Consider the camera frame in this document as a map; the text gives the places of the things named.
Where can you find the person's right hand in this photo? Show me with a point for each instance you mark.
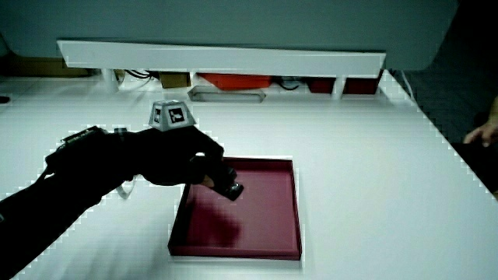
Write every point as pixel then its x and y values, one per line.
pixel 167 159

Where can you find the black stapler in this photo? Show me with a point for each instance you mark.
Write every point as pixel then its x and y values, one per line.
pixel 227 180

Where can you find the dark red square plate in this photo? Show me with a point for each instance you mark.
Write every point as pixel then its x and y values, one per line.
pixel 257 218

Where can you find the person's right forearm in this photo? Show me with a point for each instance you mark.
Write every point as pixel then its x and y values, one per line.
pixel 58 194

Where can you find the grey clear tray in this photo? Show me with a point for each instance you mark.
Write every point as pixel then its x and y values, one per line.
pixel 202 94

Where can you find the brown cardboard box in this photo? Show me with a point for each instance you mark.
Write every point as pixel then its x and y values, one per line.
pixel 175 79

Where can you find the orange box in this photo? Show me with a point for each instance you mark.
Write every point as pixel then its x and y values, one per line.
pixel 237 81

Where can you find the white desk shelf riser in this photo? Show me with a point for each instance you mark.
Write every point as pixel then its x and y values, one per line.
pixel 218 58

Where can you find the large flat cardboard box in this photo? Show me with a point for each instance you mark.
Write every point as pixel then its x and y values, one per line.
pixel 35 67

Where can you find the small black object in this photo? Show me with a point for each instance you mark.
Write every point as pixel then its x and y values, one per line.
pixel 3 100

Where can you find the dark red box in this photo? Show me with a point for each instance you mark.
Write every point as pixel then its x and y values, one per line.
pixel 360 85

